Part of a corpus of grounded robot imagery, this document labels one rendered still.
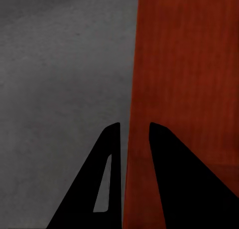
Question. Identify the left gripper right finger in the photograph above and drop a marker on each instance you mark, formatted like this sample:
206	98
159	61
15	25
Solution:
192	196

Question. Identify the storage box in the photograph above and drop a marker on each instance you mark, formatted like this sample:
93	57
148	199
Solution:
186	78

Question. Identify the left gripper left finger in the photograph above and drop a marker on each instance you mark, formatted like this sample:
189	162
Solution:
76	209

